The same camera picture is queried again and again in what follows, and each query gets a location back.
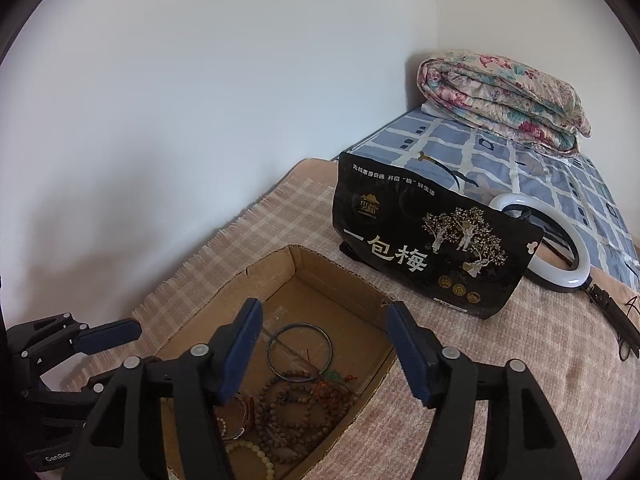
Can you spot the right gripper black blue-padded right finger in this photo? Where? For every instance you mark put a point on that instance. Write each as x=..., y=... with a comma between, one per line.
x=523, y=437

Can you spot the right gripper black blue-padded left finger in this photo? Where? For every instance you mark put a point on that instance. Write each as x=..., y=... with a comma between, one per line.
x=123, y=435

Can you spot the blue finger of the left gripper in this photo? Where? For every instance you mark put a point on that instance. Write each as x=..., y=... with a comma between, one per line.
x=110, y=335

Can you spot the blue bangle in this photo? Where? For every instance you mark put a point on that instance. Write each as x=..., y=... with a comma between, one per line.
x=308, y=373

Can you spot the green jade red-cord pendant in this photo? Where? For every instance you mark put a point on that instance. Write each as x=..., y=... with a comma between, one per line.
x=327, y=373

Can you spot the pink plaid blanket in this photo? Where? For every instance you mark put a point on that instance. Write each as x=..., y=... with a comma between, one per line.
x=567, y=344

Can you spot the black plum snack bag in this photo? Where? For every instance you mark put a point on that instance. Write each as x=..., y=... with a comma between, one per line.
x=437, y=242

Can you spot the brown cardboard box tray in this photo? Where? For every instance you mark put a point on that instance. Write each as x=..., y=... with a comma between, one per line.
x=278, y=430

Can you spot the blue checked bed sheet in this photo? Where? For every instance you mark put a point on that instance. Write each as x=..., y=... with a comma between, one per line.
x=571, y=185

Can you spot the folded floral quilt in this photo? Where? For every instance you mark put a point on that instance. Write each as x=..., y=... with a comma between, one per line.
x=505, y=97

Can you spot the black ring light handle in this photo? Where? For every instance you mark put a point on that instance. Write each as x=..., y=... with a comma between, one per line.
x=623, y=326

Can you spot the white ring light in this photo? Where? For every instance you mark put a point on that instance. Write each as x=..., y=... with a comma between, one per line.
x=561, y=262

